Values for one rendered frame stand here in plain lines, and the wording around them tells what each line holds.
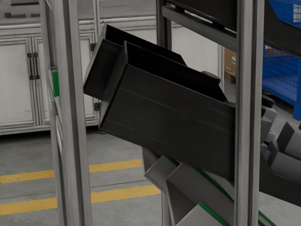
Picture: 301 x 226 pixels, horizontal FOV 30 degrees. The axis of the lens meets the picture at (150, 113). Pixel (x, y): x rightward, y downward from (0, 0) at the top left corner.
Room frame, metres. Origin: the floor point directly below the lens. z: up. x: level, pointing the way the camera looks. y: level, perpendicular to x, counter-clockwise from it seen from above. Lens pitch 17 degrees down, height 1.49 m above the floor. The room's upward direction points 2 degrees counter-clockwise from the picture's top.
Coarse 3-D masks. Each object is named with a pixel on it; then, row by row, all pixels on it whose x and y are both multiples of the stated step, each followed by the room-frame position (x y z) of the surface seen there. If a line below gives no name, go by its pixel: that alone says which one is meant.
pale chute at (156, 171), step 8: (144, 152) 0.77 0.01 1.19; (152, 152) 0.81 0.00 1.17; (144, 160) 0.74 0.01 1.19; (152, 160) 0.77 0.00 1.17; (160, 160) 0.69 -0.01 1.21; (168, 160) 0.69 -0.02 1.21; (176, 160) 0.82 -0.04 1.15; (144, 168) 0.71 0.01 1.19; (152, 168) 0.69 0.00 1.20; (160, 168) 0.69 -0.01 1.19; (168, 168) 0.69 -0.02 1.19; (144, 176) 0.69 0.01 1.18; (152, 176) 0.69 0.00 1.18; (160, 176) 0.69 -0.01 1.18; (160, 184) 0.69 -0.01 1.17; (264, 216) 0.82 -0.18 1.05; (272, 224) 0.83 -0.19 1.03
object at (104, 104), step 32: (128, 64) 0.54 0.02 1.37; (160, 64) 0.67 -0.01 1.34; (128, 96) 0.54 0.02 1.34; (160, 96) 0.54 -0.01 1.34; (192, 96) 0.54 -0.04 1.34; (224, 96) 0.67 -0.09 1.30; (128, 128) 0.54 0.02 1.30; (160, 128) 0.54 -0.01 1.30; (192, 128) 0.54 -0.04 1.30; (224, 128) 0.54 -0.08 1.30; (192, 160) 0.54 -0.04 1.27; (224, 160) 0.54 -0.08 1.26; (288, 192) 0.55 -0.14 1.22
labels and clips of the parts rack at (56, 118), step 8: (48, 0) 0.55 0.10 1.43; (176, 8) 0.76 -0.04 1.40; (216, 24) 0.60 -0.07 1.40; (56, 72) 0.65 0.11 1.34; (56, 80) 0.65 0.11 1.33; (48, 88) 0.76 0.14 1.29; (56, 88) 0.65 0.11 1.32; (56, 120) 0.61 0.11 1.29; (56, 128) 0.61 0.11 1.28; (64, 160) 0.53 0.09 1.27
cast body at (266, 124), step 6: (228, 102) 0.61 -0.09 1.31; (264, 108) 0.61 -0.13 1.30; (264, 120) 0.60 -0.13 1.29; (270, 120) 0.61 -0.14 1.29; (264, 126) 0.60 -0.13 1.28; (270, 126) 0.60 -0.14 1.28; (264, 132) 0.60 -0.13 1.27; (264, 138) 0.60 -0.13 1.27; (264, 144) 0.61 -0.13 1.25; (264, 150) 0.61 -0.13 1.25
